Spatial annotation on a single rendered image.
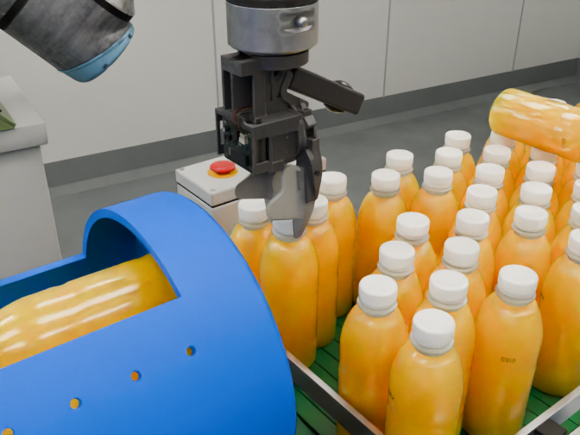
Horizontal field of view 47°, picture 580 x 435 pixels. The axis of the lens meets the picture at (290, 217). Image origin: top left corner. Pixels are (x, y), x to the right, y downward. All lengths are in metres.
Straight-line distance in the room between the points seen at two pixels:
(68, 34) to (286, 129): 0.64
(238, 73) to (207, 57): 2.98
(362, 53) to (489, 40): 1.06
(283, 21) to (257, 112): 0.09
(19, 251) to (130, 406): 0.85
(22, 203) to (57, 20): 0.32
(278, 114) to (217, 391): 0.30
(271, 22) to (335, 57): 3.41
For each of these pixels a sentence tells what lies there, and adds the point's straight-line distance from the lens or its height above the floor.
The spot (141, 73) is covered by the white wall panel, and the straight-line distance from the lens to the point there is 3.51.
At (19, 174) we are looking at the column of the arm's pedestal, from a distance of 1.23.
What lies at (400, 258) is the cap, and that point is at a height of 1.11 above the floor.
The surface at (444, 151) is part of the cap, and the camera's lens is 1.00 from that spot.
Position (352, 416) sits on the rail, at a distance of 0.72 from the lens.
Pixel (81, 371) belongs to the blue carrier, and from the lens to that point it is 0.47.
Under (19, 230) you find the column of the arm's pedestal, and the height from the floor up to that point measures 0.91.
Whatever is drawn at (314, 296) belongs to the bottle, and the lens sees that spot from 0.80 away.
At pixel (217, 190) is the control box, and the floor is 1.10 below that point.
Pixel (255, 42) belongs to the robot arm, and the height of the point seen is 1.34.
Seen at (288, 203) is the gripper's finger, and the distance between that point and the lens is 0.71.
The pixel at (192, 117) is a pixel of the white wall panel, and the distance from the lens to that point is 3.68.
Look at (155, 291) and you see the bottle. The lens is 0.54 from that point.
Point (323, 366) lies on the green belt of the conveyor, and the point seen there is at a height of 0.90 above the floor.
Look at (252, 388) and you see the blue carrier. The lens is 0.51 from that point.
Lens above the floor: 1.49
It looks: 29 degrees down
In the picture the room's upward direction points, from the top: straight up
